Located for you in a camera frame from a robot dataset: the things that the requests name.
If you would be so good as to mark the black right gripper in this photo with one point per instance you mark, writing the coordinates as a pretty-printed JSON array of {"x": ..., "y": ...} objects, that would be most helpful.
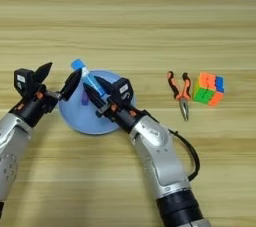
[{"x": 123, "y": 114}]

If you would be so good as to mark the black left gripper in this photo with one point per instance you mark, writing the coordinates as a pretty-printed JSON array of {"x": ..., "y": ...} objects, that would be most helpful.
[{"x": 31, "y": 106}]

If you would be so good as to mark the round blue plate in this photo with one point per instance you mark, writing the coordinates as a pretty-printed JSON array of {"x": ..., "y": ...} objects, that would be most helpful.
[{"x": 80, "y": 119}]

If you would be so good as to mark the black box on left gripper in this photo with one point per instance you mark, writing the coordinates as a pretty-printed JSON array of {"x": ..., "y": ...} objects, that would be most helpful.
[{"x": 24, "y": 82}]

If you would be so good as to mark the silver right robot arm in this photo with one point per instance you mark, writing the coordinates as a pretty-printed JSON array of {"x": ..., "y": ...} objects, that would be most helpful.
[{"x": 166, "y": 167}]

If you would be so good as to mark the colourful puzzle cube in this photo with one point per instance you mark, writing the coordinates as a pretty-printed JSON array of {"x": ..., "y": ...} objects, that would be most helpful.
[{"x": 208, "y": 89}]

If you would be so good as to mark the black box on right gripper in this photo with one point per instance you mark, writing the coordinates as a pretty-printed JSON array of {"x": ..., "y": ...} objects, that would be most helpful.
[{"x": 121, "y": 91}]

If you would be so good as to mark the orange black needle-nose pliers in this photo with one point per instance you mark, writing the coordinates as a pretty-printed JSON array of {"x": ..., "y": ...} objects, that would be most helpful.
[{"x": 182, "y": 96}]

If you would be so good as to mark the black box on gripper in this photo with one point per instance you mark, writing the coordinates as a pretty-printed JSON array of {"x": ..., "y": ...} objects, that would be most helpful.
[
  {"x": 24, "y": 82},
  {"x": 121, "y": 91}
]

